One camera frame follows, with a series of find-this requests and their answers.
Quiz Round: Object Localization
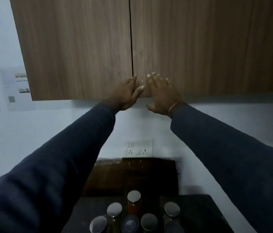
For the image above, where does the person's right hand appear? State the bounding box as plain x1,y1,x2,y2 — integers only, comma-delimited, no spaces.
146,72,188,118

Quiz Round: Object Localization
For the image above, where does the orange turmeric jar steel lid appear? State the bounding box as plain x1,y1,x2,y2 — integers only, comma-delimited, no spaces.
127,190,142,216

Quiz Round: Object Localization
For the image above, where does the person's left hand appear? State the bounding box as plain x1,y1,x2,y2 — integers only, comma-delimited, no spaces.
100,75,146,112

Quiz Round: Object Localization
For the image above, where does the white wall socket switch panel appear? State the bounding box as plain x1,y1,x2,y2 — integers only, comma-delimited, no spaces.
126,140,153,157

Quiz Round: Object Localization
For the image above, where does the person's left forearm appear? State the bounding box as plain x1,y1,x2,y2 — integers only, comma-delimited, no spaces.
0,102,116,233

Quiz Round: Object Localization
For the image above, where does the red thread bracelet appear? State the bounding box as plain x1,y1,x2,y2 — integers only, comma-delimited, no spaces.
168,102,188,118

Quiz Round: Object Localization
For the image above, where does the dark brown wooden wall panel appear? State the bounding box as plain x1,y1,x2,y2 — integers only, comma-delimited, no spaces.
82,157,179,197

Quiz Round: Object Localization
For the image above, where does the wooden cabinet door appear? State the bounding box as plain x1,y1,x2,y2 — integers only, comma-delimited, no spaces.
129,0,273,98
9,0,134,102

